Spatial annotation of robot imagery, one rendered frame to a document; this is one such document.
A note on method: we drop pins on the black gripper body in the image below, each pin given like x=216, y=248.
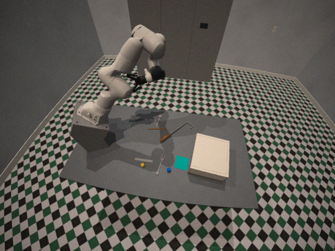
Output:
x=141, y=80

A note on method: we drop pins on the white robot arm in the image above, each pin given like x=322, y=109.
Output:
x=96, y=112

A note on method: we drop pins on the teal square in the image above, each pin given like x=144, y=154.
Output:
x=181, y=162

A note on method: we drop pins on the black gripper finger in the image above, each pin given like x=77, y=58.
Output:
x=130, y=76
x=135, y=89

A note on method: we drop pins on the small beige cabinet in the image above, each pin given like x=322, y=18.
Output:
x=210, y=158

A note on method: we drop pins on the steel hook with wooden handle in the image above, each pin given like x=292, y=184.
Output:
x=169, y=134

